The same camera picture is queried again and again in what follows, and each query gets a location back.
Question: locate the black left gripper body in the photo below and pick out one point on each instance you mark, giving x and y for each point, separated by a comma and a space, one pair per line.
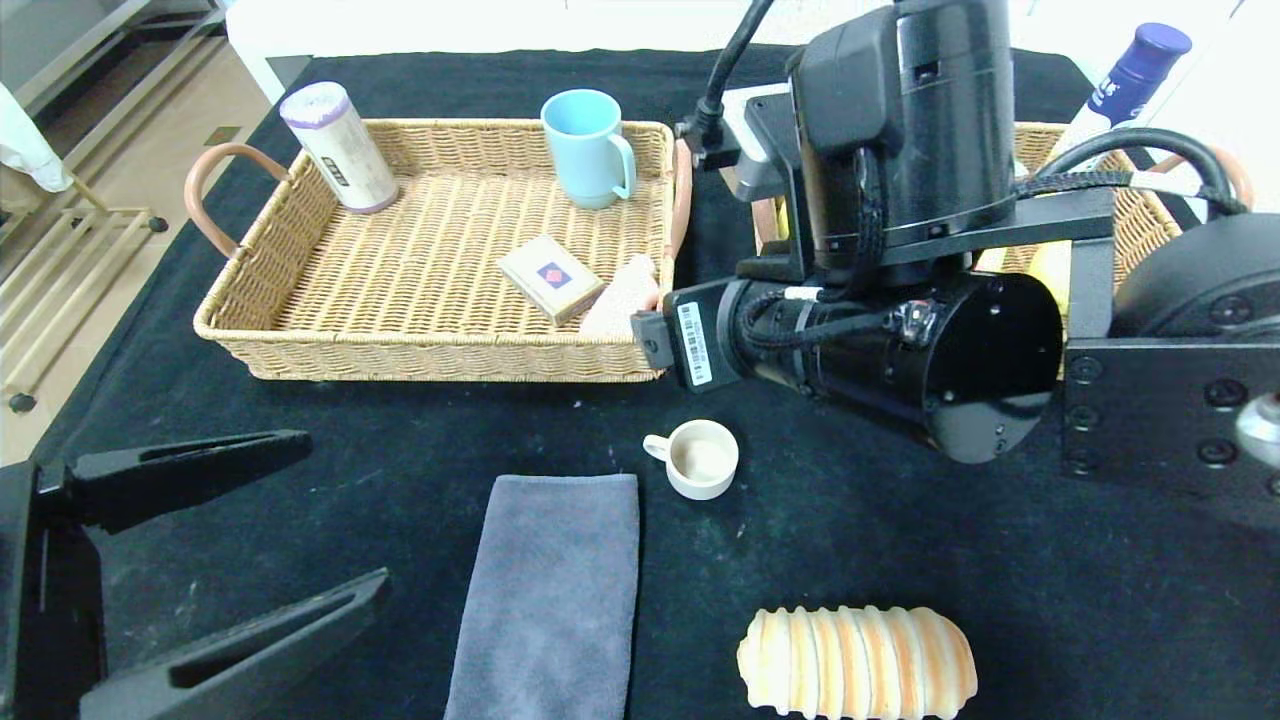
22, 590

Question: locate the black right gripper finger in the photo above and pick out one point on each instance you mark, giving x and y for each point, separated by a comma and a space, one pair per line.
655, 340

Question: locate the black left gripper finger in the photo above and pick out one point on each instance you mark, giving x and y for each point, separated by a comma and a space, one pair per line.
190, 480
150, 690

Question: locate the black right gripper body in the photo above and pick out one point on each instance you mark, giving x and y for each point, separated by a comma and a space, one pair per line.
692, 345

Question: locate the small cream espresso cup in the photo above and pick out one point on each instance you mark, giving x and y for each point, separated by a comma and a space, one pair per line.
700, 465

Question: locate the cream playing card box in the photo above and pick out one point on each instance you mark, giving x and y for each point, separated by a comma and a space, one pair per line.
550, 278

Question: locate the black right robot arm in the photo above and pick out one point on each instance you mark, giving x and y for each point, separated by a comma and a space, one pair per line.
950, 150

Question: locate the wicker basket holding household items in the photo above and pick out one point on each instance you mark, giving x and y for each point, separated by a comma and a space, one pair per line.
400, 270

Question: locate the wicker basket holding food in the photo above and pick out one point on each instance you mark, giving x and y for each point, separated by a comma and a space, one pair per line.
1140, 230

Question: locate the pale pink object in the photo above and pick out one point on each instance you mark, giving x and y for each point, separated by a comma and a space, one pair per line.
622, 295

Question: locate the light blue mug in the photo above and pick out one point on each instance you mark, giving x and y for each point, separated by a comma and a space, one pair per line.
585, 150

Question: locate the cream folding rack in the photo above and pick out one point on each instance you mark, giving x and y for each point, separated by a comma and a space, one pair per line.
110, 212

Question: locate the grey folded towel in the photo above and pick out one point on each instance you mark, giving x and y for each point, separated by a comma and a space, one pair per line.
550, 600

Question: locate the black table cloth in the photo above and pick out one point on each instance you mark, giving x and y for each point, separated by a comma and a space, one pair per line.
900, 560

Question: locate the brass floor socket plate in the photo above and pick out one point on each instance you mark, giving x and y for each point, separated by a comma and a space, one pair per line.
223, 136

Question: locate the striped bread loaf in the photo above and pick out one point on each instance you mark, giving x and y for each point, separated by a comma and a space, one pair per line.
855, 665

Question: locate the cream canister purple lid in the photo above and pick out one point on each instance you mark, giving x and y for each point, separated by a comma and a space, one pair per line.
340, 150

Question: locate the white hanging cloth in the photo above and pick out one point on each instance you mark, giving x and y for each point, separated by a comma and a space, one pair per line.
25, 150

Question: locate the white bottle purple cap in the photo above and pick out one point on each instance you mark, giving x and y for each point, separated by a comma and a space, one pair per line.
1140, 70

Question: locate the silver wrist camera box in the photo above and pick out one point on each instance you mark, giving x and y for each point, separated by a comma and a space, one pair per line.
765, 130

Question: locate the grey metal shelf frame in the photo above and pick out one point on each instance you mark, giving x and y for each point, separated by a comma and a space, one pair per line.
70, 55

